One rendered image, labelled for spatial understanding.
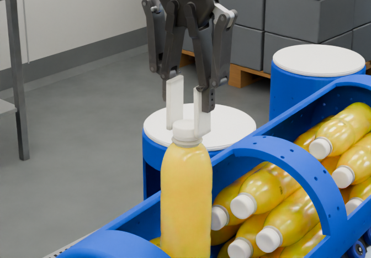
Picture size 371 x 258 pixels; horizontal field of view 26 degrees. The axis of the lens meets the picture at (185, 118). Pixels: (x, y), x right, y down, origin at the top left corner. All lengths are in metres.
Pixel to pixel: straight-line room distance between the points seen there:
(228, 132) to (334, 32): 2.95
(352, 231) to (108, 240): 0.51
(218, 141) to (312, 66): 0.61
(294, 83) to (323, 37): 2.37
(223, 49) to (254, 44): 3.98
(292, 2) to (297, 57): 2.27
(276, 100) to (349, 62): 0.24
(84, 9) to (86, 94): 0.68
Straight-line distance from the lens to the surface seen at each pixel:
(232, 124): 1.98
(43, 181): 4.01
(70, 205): 3.77
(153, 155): 1.92
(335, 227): 1.40
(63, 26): 5.35
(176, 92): 1.06
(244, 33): 5.00
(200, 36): 1.00
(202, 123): 1.05
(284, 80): 2.40
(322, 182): 1.39
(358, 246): 1.64
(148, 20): 1.04
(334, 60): 2.47
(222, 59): 1.00
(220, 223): 1.41
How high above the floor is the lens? 1.82
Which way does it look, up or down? 23 degrees down
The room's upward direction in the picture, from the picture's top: straight up
